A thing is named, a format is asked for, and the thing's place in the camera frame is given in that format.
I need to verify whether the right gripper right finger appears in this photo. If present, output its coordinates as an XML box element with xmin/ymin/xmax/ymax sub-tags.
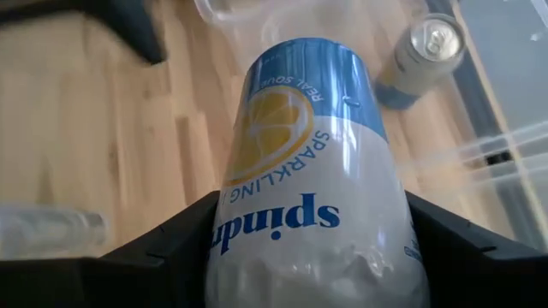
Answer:
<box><xmin>404</xmin><ymin>190</ymin><xmax>548</xmax><ymax>308</ymax></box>

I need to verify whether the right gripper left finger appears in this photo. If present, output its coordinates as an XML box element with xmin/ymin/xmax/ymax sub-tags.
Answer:
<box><xmin>0</xmin><ymin>190</ymin><xmax>222</xmax><ymax>308</ymax></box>

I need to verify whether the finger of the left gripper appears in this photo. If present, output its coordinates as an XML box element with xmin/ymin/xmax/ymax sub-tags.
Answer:
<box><xmin>0</xmin><ymin>0</ymin><xmax>169</xmax><ymax>66</ymax></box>

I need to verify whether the white lemon soda can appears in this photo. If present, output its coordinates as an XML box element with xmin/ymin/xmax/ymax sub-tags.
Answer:
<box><xmin>374</xmin><ymin>12</ymin><xmax>468</xmax><ymax>111</ymax></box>
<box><xmin>204</xmin><ymin>37</ymin><xmax>432</xmax><ymax>308</ymax></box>

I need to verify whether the clear plastic bin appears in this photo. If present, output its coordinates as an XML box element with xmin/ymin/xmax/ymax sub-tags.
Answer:
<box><xmin>0</xmin><ymin>203</ymin><xmax>109</xmax><ymax>260</ymax></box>
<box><xmin>192</xmin><ymin>0</ymin><xmax>548</xmax><ymax>253</ymax></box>

